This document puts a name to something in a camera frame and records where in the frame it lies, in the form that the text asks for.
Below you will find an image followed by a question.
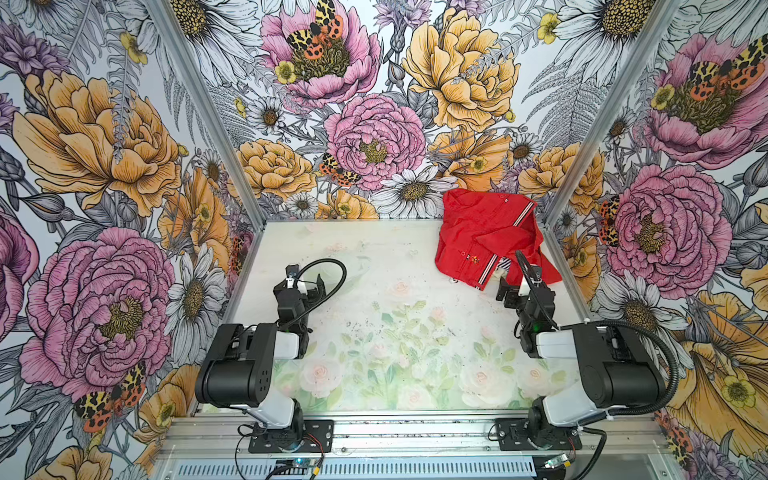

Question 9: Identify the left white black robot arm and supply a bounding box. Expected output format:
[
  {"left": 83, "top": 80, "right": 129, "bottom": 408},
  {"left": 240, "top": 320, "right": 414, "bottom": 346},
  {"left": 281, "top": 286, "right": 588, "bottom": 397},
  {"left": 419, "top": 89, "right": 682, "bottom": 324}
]
[{"left": 195, "top": 265, "right": 328, "bottom": 453}]

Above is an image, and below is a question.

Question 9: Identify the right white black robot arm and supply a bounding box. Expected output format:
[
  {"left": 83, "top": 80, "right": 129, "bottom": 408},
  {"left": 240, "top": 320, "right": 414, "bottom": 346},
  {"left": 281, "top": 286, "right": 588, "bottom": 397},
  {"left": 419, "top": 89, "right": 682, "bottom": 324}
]
[{"left": 489, "top": 263, "right": 680, "bottom": 451}]

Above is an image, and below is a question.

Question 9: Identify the red shirt with striped trim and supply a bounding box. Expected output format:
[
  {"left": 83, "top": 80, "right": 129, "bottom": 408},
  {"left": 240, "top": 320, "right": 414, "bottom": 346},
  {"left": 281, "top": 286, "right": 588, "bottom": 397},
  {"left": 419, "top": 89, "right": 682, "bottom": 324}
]
[{"left": 435, "top": 189, "right": 562, "bottom": 290}]

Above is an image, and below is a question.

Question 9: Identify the right green circuit board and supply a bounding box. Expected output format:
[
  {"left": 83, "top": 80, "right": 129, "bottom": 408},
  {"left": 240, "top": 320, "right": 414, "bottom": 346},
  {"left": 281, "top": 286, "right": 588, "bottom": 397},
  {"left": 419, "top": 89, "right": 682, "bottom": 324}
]
[{"left": 543, "top": 453, "right": 571, "bottom": 469}]

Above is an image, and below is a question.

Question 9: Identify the green circuit board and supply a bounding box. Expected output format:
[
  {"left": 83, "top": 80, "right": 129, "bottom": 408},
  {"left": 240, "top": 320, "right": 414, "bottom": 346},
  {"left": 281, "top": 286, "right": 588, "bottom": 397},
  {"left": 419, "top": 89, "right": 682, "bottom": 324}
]
[
  {"left": 275, "top": 458, "right": 315, "bottom": 471},
  {"left": 543, "top": 453, "right": 571, "bottom": 469}
]

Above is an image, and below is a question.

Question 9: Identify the left green circuit board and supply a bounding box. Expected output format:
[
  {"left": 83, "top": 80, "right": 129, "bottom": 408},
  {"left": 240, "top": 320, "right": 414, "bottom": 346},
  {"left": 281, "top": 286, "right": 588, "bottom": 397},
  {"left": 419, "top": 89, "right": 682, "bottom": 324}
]
[{"left": 275, "top": 458, "right": 315, "bottom": 471}]

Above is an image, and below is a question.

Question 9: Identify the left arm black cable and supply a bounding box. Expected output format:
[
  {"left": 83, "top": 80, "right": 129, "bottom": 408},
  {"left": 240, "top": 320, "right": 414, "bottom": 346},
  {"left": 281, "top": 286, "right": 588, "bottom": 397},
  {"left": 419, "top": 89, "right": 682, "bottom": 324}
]
[{"left": 279, "top": 257, "right": 349, "bottom": 332}]

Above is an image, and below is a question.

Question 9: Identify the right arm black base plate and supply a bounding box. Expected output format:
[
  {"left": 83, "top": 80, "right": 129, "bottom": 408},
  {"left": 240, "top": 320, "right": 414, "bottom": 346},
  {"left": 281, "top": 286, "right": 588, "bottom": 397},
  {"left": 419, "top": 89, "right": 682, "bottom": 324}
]
[{"left": 488, "top": 418, "right": 582, "bottom": 451}]

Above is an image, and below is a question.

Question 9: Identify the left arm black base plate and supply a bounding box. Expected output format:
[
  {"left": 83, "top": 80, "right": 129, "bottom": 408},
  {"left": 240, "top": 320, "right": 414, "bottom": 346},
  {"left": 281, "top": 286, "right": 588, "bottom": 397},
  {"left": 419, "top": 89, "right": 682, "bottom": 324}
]
[{"left": 247, "top": 420, "right": 335, "bottom": 454}]

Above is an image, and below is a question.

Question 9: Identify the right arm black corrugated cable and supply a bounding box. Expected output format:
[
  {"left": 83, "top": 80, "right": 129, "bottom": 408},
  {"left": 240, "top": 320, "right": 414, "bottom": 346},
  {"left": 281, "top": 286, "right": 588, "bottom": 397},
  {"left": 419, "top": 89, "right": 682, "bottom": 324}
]
[{"left": 514, "top": 250, "right": 680, "bottom": 417}]

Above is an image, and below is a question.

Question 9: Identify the white slotted cable duct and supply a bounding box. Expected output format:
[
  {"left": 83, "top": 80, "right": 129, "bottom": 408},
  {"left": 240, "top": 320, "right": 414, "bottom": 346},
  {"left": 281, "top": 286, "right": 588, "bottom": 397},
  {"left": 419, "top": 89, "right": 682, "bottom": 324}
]
[{"left": 163, "top": 456, "right": 536, "bottom": 479}]

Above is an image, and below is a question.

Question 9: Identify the aluminium front rail frame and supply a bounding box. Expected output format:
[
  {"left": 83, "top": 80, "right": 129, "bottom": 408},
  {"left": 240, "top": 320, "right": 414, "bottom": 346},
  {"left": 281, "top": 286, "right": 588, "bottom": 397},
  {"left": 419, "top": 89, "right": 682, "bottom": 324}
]
[{"left": 158, "top": 410, "right": 666, "bottom": 460}]

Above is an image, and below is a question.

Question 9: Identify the right aluminium corner post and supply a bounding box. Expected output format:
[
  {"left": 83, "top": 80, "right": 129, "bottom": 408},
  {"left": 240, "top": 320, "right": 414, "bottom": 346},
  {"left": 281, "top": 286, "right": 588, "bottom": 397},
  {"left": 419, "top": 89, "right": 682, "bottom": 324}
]
[{"left": 542, "top": 1, "right": 680, "bottom": 229}]

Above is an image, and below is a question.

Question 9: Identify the aluminium corner post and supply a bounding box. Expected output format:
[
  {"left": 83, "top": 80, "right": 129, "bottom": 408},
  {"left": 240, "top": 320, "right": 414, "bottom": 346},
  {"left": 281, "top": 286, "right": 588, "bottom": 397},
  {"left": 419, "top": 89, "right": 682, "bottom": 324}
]
[
  {"left": 147, "top": 1, "right": 266, "bottom": 233},
  {"left": 542, "top": 1, "right": 680, "bottom": 229}
]

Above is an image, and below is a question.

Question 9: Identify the left aluminium corner post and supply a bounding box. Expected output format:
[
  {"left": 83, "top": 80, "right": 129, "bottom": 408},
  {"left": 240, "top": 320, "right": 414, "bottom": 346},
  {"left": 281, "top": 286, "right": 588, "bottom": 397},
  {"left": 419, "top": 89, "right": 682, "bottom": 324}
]
[{"left": 147, "top": 1, "right": 266, "bottom": 233}]

